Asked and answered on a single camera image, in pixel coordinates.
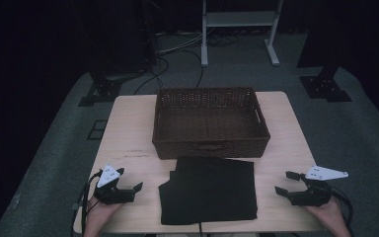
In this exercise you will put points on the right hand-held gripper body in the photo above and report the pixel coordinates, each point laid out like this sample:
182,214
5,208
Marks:
312,196

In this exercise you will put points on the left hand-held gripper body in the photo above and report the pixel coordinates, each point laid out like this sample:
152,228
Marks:
110,194

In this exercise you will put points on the black garment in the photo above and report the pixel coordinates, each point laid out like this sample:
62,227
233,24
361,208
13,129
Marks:
210,194

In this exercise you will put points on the brown wicker basket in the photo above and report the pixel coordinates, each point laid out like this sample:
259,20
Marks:
210,125

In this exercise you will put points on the person's left hand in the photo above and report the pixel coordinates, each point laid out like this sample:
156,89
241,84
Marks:
100,215

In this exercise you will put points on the person's right hand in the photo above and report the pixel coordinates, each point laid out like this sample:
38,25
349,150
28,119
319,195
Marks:
327,217

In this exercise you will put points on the black stand base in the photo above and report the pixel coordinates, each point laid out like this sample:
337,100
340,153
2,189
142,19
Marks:
325,87
100,92

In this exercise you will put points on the black square floor frame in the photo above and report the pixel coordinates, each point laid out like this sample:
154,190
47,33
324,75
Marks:
96,130

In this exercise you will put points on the white metal stand frame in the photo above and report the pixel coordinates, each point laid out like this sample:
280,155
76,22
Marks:
240,19

